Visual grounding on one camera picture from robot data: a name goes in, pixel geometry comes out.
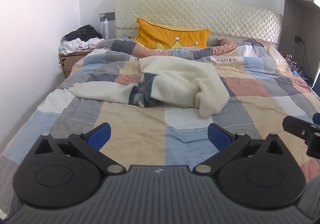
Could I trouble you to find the cream striped knit sweater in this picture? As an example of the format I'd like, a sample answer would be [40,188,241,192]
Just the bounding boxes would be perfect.
[69,56,230,117]

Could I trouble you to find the white clothes pile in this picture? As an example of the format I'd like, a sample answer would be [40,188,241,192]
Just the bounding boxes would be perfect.
[59,38,103,56]

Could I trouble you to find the black clothes pile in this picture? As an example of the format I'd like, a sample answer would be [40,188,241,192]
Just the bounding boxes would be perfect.
[64,25,103,42]

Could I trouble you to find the small items on bedside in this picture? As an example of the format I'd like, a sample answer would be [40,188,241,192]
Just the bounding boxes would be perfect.
[284,53,302,77]

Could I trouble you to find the patchwork plaid duvet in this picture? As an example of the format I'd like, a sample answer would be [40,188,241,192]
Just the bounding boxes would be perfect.
[1,39,319,219]

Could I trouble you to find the cardboard box nightstand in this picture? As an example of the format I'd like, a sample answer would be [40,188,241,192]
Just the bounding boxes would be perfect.
[59,50,92,78]

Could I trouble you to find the white spray bottle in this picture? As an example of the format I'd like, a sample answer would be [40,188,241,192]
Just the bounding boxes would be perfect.
[101,19,109,40]

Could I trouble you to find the yellow crown pillow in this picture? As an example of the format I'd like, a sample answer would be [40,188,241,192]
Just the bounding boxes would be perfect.
[135,18,211,50]

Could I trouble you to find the cream quilted headboard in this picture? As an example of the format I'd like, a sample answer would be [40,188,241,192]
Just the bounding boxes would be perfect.
[114,0,283,47]

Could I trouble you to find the grey wall socket panel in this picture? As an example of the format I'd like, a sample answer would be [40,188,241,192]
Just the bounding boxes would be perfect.
[99,12,116,21]

